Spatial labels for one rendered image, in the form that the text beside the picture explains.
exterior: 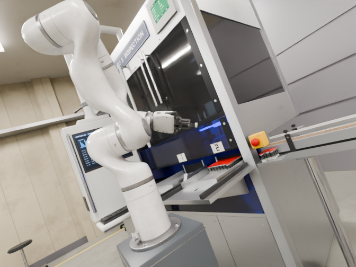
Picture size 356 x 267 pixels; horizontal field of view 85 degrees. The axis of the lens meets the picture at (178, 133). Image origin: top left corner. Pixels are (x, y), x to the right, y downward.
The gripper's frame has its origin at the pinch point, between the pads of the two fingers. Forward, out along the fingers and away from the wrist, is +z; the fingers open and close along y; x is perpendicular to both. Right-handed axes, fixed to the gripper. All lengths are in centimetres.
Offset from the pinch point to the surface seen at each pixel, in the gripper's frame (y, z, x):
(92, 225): 312, -174, -104
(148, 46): -19, -34, -70
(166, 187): 48.2, -10.1, -0.8
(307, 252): 70, 75, 17
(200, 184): 28.5, 9.7, 10.3
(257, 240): 66, 46, 15
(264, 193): 36, 44, 6
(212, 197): 17.3, 14.1, 26.3
